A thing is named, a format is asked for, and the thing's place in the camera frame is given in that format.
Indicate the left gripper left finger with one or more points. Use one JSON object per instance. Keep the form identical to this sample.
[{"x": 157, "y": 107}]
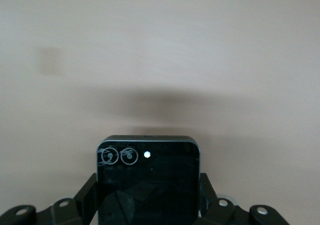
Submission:
[{"x": 65, "y": 212}]

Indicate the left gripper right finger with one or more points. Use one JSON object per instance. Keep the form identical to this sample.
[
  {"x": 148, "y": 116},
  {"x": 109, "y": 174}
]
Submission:
[{"x": 225, "y": 212}]

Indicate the small black flip phone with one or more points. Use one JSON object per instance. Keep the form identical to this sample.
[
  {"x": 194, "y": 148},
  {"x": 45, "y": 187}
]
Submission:
[{"x": 150, "y": 185}]

